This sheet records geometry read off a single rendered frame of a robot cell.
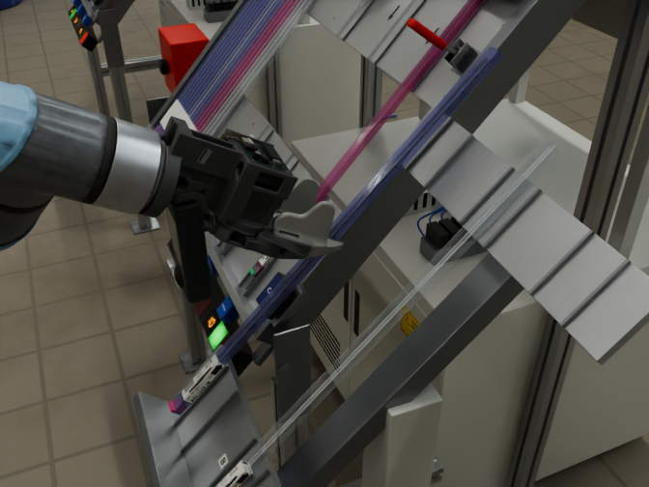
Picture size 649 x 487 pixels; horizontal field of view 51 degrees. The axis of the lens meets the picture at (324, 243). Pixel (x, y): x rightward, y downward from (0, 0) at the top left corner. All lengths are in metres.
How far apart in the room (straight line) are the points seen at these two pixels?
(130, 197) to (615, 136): 0.68
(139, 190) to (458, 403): 0.83
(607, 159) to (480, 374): 0.43
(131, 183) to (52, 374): 1.48
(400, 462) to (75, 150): 0.46
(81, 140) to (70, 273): 1.80
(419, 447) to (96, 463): 1.13
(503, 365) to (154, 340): 1.10
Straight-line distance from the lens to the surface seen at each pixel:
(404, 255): 1.25
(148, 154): 0.58
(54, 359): 2.06
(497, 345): 1.21
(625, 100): 1.01
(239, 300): 0.98
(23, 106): 0.56
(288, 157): 1.07
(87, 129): 0.57
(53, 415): 1.92
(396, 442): 0.74
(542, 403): 1.35
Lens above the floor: 1.37
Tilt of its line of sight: 36 degrees down
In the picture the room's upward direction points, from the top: straight up
